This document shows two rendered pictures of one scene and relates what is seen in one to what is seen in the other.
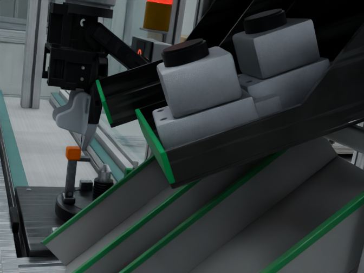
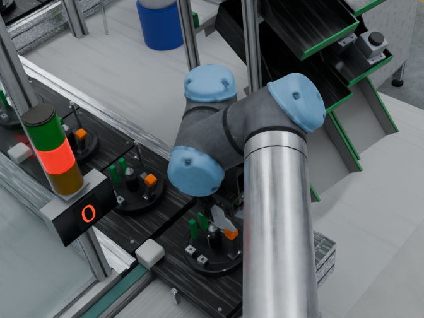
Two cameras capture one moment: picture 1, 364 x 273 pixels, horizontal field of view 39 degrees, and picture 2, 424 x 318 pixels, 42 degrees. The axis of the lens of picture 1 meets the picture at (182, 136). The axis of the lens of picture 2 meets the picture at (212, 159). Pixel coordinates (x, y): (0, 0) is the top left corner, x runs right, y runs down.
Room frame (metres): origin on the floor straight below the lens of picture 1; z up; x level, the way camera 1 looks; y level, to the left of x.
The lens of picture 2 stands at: (0.95, 0.77, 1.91)
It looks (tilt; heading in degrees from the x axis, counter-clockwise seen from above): 45 degrees down; 253
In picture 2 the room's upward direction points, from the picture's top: 9 degrees counter-clockwise
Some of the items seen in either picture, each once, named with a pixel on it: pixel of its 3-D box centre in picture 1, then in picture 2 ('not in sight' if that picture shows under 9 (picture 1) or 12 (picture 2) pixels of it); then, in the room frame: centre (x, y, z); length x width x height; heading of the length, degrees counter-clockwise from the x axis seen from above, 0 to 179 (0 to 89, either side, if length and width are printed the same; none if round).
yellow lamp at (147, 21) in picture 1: (157, 16); (64, 173); (0.99, 0.08, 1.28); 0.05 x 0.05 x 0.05
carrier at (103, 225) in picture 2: not in sight; (131, 180); (0.87, -0.12, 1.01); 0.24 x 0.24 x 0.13; 24
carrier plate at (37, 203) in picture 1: (99, 218); (216, 250); (0.76, 0.11, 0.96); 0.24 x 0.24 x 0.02; 24
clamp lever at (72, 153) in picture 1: (76, 171); (229, 239); (0.75, 0.15, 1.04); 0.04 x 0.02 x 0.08; 114
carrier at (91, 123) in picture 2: not in sight; (67, 136); (0.97, -0.35, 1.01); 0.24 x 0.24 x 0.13; 24
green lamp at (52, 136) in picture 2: not in sight; (44, 129); (0.99, 0.08, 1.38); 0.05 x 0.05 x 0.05
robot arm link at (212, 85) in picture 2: not in sight; (212, 105); (0.75, 0.16, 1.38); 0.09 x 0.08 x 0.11; 56
